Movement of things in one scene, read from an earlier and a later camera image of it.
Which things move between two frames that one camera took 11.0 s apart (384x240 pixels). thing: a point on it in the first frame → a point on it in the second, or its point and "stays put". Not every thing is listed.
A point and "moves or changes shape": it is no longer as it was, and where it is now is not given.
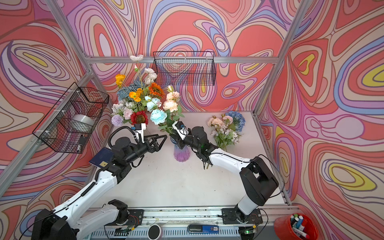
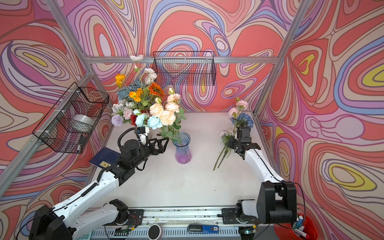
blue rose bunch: x=123 y=93 stays put
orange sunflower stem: x=155 y=90 stays put
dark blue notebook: x=103 y=158 stays put
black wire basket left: x=67 y=126 stays put
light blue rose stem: x=158 y=116 → x=142 y=120
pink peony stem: x=220 y=122 → x=241 y=105
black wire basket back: x=186 y=68 stays put
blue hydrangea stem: x=238 y=120 moves or changes shape
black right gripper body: x=188 y=141 → x=232 y=142
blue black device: x=203 y=228 stays put
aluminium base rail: x=205 y=223 stays put
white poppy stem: x=151 y=75 stays put
